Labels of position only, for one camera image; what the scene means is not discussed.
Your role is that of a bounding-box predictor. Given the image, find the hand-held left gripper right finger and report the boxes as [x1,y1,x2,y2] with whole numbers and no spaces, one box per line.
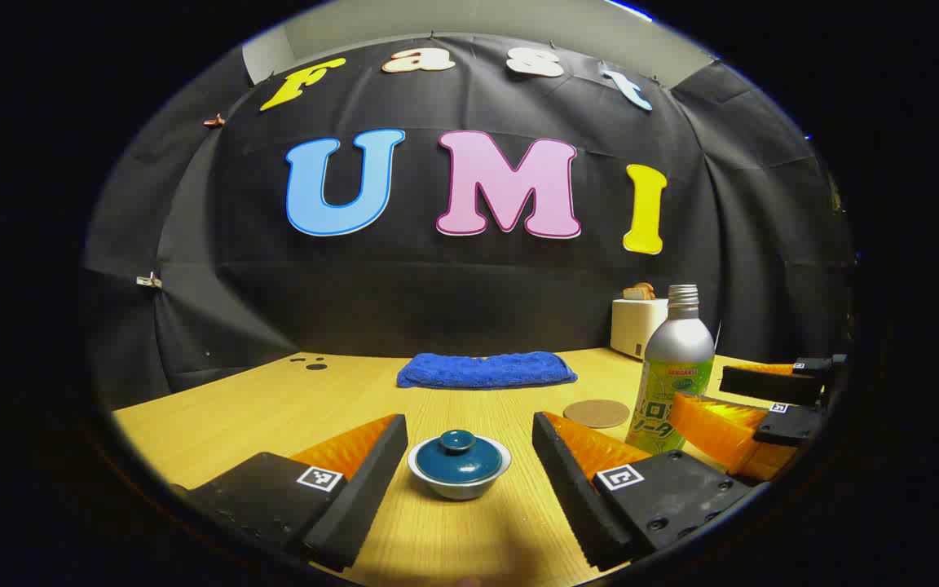
[531,411,764,572]

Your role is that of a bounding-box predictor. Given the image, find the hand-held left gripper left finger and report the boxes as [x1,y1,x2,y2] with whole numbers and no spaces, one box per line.
[170,413,409,573]

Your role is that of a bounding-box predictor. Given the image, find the white toaster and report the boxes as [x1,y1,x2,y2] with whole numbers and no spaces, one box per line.
[611,298,670,361]

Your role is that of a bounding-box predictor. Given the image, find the silver green-label water bottle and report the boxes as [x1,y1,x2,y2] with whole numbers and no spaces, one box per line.
[626,285,716,455]

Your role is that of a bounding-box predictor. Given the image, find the round brown coaster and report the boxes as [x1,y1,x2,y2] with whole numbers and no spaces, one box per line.
[563,399,631,430]

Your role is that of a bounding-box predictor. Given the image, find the blue folded towel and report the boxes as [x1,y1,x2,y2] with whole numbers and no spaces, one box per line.
[396,351,578,391]

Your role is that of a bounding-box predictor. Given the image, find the black backdrop cloth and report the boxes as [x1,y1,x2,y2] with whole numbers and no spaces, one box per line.
[82,33,857,408]

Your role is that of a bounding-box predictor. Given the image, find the blue teacup lid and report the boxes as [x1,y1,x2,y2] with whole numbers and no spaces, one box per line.
[414,430,505,486]

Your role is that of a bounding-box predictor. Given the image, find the white teacup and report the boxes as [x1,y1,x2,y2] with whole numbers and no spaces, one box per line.
[407,440,513,501]

